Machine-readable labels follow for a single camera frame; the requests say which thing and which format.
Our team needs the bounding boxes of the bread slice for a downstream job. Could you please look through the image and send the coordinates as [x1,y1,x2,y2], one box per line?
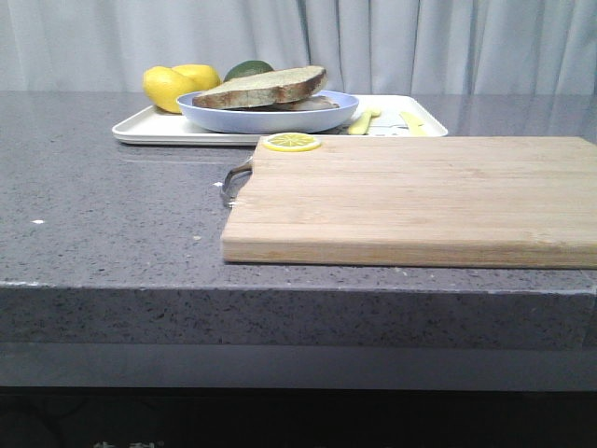
[233,95,340,112]
[192,65,327,109]

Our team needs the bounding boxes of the light blue plate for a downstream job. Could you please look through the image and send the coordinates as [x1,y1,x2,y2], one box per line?
[177,91,359,134]

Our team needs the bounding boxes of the white tray with bear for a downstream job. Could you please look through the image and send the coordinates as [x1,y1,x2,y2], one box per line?
[112,94,449,147]

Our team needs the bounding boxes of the lemon slice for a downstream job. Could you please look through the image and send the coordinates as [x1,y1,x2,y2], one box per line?
[262,133,322,152]

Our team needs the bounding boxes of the yellow plastic fork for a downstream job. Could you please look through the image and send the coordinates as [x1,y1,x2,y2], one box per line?
[347,107,382,135]

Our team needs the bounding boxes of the wooden cutting board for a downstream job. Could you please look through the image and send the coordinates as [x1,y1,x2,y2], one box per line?
[221,136,596,269]

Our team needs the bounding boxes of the yellow plastic knife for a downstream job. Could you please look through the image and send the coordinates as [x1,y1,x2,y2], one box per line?
[399,111,427,136]

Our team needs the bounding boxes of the green lime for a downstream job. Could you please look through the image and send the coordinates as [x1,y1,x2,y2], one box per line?
[224,60,274,82]

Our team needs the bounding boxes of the rear yellow lemon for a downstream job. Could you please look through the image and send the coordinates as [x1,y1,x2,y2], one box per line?
[172,63,221,91]

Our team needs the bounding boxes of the yellow lemon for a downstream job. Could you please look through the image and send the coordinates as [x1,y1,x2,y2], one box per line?
[142,66,200,114]
[172,63,221,91]

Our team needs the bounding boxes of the front yellow lemon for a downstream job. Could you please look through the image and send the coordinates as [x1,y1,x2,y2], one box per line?
[142,66,200,114]

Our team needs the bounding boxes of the white curtain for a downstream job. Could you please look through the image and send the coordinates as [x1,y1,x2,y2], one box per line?
[1,1,596,95]

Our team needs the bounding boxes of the metal cutting board handle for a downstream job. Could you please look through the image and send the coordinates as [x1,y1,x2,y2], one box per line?
[219,157,253,208]

